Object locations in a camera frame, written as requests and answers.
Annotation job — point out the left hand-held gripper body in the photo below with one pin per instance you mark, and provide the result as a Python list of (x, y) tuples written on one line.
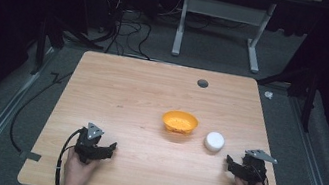
[(89, 142)]

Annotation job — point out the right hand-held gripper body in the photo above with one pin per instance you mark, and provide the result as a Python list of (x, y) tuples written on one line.
[(252, 169)]

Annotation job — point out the person's left hand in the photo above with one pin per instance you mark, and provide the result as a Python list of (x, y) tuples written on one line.
[(77, 169)]

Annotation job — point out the white round lid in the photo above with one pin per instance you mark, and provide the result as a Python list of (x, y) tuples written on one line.
[(214, 141)]

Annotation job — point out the orange plastic bowl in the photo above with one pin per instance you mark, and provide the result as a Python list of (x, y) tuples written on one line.
[(179, 122)]

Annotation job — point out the small white crumpled scrap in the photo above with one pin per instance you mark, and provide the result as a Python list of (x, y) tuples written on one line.
[(268, 95)]

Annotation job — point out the grey round table grommet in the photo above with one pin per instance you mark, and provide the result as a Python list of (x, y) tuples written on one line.
[(202, 83)]

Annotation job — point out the black metal stand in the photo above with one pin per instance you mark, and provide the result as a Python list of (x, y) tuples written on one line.
[(309, 103), (40, 48)]

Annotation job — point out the grey table bracket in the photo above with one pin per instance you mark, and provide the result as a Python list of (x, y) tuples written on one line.
[(31, 155)]

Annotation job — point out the white metal desk frame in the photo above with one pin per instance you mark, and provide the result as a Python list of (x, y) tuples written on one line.
[(225, 10)]

